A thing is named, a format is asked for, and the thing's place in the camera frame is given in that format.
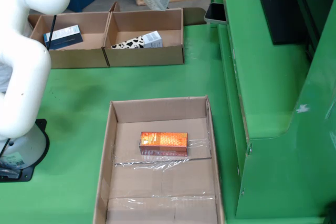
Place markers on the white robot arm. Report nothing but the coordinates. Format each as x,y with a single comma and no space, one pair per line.
23,90

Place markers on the open cardboard box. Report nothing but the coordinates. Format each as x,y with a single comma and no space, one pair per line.
78,58
147,56

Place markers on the large shallow cardboard tray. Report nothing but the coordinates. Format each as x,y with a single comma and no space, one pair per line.
157,182

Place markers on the red orange holographic carton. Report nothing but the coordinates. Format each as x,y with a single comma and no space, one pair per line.
162,140

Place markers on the cow print carton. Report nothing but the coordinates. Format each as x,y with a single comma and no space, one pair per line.
128,43

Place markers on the black smartphone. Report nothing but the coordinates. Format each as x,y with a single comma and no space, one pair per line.
215,12

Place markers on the green metal machine housing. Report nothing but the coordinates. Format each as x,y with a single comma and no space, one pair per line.
270,77

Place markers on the navy and white carton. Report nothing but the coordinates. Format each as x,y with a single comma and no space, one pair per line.
68,39

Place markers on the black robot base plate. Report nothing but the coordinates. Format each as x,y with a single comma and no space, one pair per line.
27,175

